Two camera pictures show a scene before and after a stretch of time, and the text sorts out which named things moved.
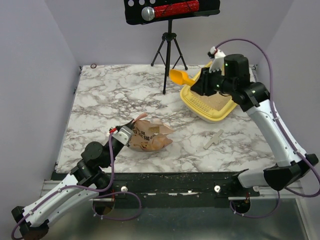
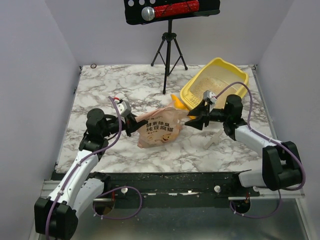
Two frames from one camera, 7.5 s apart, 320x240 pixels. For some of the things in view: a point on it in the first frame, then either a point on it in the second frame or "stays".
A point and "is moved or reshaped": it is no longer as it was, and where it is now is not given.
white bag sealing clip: (216, 139) stays
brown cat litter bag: (149, 136) is moved or reshaped
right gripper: (203, 83) -> (205, 116)
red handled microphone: (149, 13) stays
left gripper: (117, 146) -> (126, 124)
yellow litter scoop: (180, 77) -> (178, 103)
